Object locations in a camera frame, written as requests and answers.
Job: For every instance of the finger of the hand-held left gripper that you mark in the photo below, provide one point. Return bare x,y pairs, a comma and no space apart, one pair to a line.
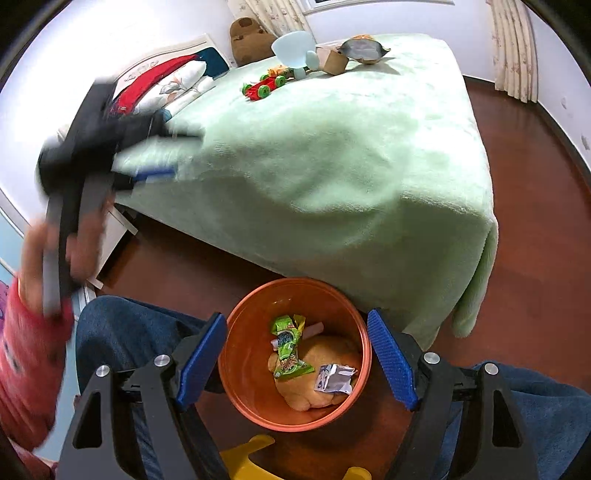
178,134
154,174

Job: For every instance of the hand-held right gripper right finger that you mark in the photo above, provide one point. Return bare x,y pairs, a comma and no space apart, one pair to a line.
392,360

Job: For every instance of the person's left leg in jeans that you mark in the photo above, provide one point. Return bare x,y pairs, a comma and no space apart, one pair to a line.
134,332

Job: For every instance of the red and green toy car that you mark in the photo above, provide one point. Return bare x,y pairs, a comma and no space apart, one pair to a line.
263,87

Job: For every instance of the floral curtain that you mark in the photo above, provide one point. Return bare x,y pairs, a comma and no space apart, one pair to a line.
515,50
272,14

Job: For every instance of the small cardboard box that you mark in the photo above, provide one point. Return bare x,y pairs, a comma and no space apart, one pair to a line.
331,60

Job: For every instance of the white paper scrap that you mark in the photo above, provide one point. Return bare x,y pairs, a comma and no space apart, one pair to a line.
314,331

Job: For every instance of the white bedside table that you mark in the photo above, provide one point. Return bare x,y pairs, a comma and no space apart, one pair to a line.
115,233

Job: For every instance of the silver foil wrapper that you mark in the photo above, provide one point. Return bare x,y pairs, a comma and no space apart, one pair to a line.
332,376

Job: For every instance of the orange plastic bucket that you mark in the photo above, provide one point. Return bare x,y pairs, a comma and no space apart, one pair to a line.
247,369

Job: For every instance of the green snack wrapper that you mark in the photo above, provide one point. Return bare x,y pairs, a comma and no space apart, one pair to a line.
288,350

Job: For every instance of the person's left hand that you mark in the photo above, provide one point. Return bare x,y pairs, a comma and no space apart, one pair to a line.
33,263

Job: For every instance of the silver snack bag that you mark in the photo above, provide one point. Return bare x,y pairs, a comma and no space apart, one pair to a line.
362,50

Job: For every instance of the green fleece blanket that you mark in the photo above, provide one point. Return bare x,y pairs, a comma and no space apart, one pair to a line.
323,161

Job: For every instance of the yellow plastic stool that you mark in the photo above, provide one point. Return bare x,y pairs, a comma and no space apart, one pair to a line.
258,464

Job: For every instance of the brown plush toy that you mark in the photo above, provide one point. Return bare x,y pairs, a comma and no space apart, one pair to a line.
249,44

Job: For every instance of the person's left forearm red sleeve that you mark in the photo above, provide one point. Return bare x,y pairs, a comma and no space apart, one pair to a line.
27,369

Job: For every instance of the person's leg in jeans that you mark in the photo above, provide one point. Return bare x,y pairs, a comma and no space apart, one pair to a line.
134,332
554,424

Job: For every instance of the person's right leg in jeans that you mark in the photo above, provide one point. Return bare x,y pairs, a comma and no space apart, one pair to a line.
554,424

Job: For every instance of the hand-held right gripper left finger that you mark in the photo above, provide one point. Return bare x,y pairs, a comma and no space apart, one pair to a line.
203,362

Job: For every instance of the red white blue printed pillow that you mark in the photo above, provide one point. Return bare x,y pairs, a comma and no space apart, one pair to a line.
180,78

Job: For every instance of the tan plush toy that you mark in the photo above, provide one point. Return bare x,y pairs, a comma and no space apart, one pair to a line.
323,353

